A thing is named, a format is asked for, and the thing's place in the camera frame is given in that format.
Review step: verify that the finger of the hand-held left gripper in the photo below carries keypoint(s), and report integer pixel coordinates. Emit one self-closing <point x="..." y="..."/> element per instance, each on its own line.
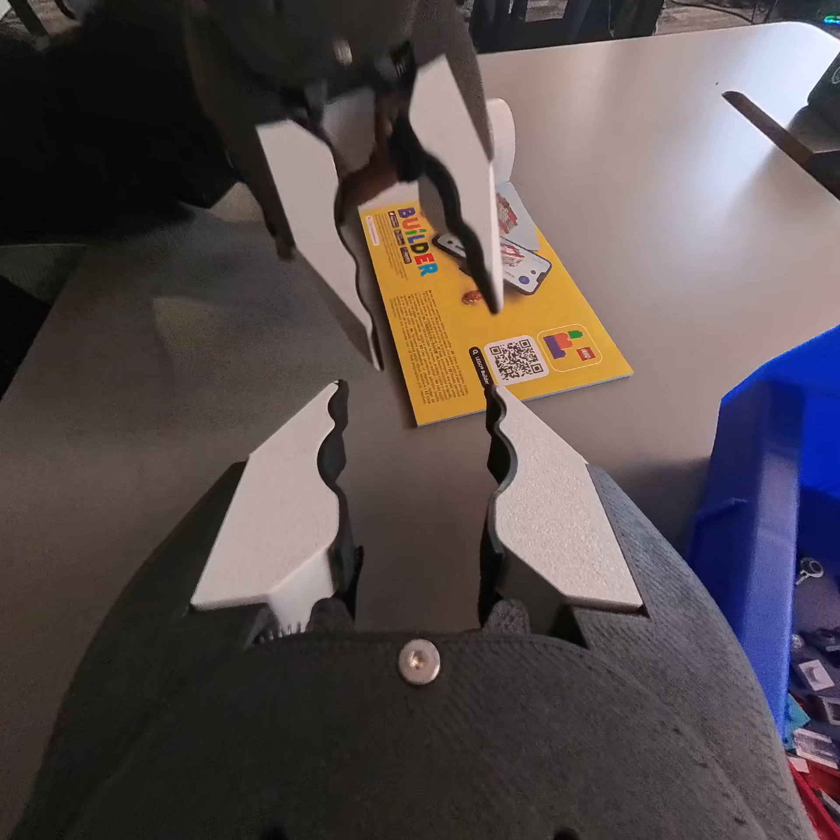
<point x="308" y="216"/>
<point x="459" y="144"/>

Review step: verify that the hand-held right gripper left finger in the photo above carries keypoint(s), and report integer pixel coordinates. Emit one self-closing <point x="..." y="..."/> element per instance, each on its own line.
<point x="275" y="525"/>

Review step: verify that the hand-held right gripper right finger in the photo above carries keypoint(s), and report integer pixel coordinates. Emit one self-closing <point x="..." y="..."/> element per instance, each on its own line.
<point x="564" y="531"/>

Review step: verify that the toy brick instruction booklet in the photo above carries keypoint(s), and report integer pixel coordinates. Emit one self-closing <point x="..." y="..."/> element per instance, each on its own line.
<point x="446" y="341"/>

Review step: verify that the person's left hand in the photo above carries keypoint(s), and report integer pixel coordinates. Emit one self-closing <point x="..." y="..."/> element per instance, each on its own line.
<point x="380" y="170"/>

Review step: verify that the wide blue plastic bin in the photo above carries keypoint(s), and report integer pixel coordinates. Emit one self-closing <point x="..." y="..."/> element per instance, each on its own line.
<point x="741" y="525"/>

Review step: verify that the pile of mixed toy bricks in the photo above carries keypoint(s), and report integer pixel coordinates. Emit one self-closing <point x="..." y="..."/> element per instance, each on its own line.
<point x="817" y="682"/>

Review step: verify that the black desktop device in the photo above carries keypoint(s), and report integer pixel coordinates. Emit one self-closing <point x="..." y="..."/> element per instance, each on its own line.
<point x="827" y="92"/>

